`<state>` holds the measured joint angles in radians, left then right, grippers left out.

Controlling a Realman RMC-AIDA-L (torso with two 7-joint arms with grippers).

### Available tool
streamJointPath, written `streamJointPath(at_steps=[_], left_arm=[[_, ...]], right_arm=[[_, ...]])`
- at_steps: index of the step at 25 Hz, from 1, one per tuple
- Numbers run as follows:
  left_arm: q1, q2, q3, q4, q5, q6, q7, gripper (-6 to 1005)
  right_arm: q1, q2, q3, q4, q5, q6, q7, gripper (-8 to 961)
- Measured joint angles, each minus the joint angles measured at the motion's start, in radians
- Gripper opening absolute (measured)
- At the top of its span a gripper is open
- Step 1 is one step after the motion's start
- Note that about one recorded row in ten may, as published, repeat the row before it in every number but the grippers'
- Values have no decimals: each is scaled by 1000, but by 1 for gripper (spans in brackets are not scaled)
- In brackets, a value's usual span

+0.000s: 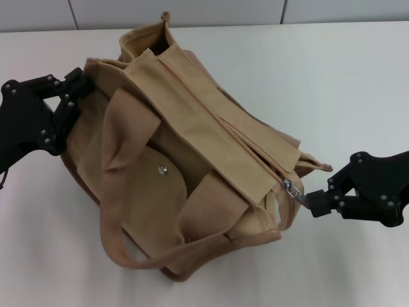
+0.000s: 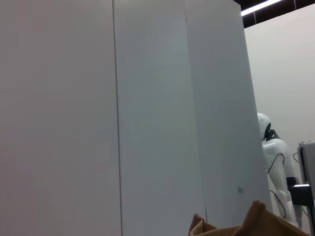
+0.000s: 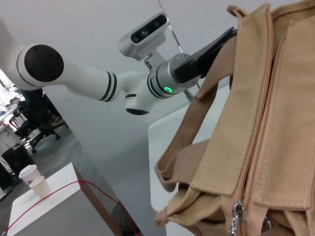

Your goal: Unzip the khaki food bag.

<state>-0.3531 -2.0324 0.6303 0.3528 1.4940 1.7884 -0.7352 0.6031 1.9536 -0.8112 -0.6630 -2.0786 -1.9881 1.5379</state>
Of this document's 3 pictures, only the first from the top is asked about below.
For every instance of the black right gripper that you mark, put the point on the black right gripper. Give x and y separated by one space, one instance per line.
383 185

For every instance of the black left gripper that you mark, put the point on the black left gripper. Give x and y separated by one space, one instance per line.
22 124

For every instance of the khaki canvas food bag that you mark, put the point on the khaki canvas food bag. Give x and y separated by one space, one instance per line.
143 208

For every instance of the silver metal zipper pull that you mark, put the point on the silver metal zipper pull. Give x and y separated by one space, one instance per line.
295 192

